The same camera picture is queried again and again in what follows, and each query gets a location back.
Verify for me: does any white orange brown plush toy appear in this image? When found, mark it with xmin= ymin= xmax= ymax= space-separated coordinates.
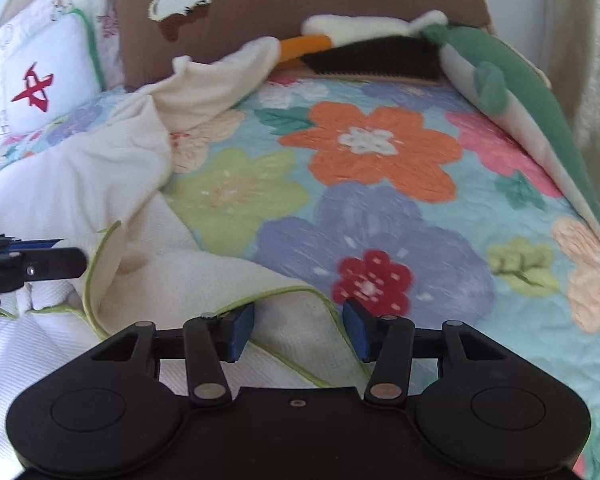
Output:
xmin=277 ymin=10 xmax=448 ymax=86

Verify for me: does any green and white plush toy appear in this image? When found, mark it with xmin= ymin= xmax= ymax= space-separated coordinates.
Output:
xmin=422 ymin=22 xmax=600 ymax=241

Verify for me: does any cream waffle-knit garment green trim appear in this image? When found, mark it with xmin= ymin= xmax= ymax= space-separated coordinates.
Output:
xmin=0 ymin=36 xmax=376 ymax=466

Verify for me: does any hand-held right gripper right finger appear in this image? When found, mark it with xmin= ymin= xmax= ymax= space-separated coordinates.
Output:
xmin=342 ymin=297 xmax=508 ymax=408

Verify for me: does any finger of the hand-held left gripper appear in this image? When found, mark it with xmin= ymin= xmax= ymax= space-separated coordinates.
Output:
xmin=0 ymin=232 xmax=65 ymax=255
xmin=22 ymin=246 xmax=89 ymax=282

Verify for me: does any beige patterned curtain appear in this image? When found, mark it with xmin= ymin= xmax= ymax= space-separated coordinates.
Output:
xmin=540 ymin=0 xmax=600 ymax=171

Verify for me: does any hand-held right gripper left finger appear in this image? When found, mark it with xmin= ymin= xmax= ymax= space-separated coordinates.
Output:
xmin=90 ymin=304 xmax=256 ymax=408

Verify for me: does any white cushion with red character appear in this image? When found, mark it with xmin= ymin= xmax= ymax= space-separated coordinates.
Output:
xmin=0 ymin=10 xmax=106 ymax=136

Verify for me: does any floral quilt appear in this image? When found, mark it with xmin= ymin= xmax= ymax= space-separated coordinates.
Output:
xmin=0 ymin=72 xmax=600 ymax=480

